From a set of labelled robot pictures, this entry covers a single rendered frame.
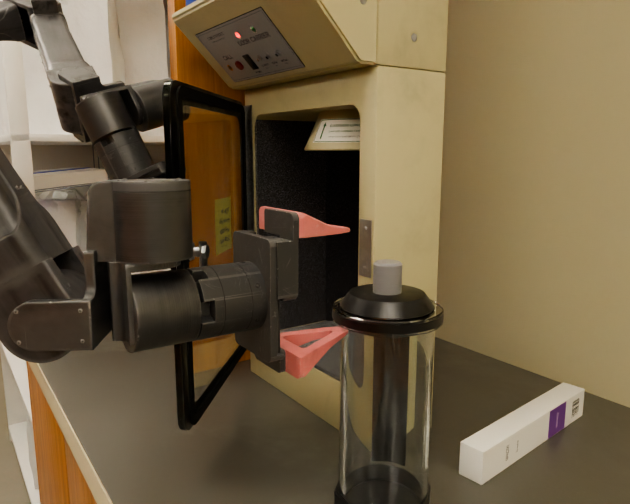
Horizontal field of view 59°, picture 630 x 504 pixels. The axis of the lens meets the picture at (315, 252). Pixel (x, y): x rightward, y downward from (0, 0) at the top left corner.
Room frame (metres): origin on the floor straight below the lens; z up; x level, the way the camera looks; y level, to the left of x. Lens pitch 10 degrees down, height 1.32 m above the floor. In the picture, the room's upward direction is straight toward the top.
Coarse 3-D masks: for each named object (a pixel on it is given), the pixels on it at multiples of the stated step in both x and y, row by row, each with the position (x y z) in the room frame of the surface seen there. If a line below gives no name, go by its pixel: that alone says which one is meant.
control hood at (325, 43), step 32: (224, 0) 0.71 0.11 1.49; (256, 0) 0.67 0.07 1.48; (288, 0) 0.63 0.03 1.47; (320, 0) 0.60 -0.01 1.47; (352, 0) 0.63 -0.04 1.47; (192, 32) 0.83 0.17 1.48; (288, 32) 0.68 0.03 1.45; (320, 32) 0.64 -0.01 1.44; (352, 32) 0.63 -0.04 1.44; (320, 64) 0.68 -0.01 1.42; (352, 64) 0.65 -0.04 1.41
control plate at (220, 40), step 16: (240, 16) 0.72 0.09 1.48; (256, 16) 0.69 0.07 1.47; (208, 32) 0.80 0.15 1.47; (224, 32) 0.77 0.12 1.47; (240, 32) 0.74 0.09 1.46; (272, 32) 0.70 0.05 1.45; (208, 48) 0.83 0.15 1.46; (224, 48) 0.80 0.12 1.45; (240, 48) 0.78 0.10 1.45; (256, 48) 0.75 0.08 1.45; (272, 48) 0.72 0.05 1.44; (288, 48) 0.70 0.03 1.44; (224, 64) 0.84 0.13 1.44; (256, 64) 0.78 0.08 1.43; (272, 64) 0.75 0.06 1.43; (288, 64) 0.73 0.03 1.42; (240, 80) 0.85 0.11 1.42
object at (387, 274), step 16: (384, 272) 0.51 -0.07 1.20; (400, 272) 0.52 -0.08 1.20; (352, 288) 0.54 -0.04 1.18; (368, 288) 0.54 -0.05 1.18; (384, 288) 0.51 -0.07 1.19; (400, 288) 0.52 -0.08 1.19; (416, 288) 0.54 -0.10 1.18; (352, 304) 0.50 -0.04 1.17; (368, 304) 0.49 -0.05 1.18; (384, 304) 0.49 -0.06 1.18; (400, 304) 0.49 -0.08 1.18; (416, 304) 0.49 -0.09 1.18; (432, 304) 0.52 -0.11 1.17
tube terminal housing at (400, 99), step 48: (384, 0) 0.65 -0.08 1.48; (432, 0) 0.69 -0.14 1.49; (384, 48) 0.65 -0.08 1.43; (432, 48) 0.70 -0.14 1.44; (288, 96) 0.80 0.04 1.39; (336, 96) 0.71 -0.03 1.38; (384, 96) 0.65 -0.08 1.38; (432, 96) 0.70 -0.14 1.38; (384, 144) 0.65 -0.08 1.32; (432, 144) 0.70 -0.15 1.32; (384, 192) 0.66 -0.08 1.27; (432, 192) 0.70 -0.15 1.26; (384, 240) 0.66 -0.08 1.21; (432, 240) 0.70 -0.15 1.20; (432, 288) 0.70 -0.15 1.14; (288, 384) 0.81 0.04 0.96; (336, 384) 0.71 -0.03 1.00; (432, 384) 0.71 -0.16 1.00
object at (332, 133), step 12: (324, 120) 0.78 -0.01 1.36; (336, 120) 0.76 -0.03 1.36; (348, 120) 0.75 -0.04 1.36; (312, 132) 0.80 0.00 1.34; (324, 132) 0.77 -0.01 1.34; (336, 132) 0.75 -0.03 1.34; (348, 132) 0.74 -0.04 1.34; (312, 144) 0.78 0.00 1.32; (324, 144) 0.76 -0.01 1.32; (336, 144) 0.75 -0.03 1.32; (348, 144) 0.74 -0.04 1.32
